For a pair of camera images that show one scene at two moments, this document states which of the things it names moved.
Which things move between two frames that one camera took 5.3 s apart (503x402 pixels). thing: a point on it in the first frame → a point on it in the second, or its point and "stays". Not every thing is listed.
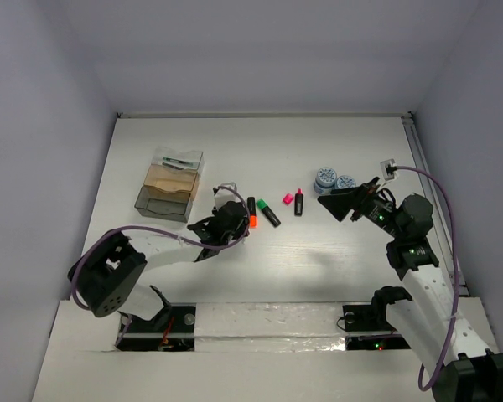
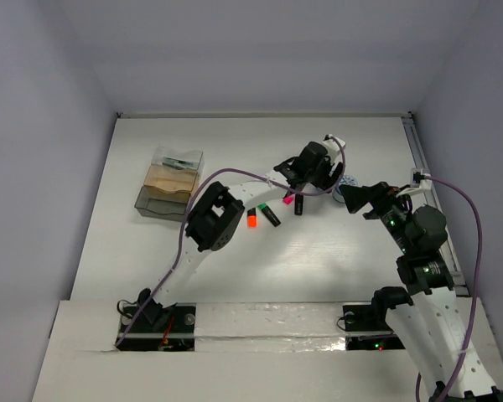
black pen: x=173 y=167 stays
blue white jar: x=345 y=182 stays
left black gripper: x=210 y=229 → x=296 y=174
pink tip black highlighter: x=299 y=203 stays
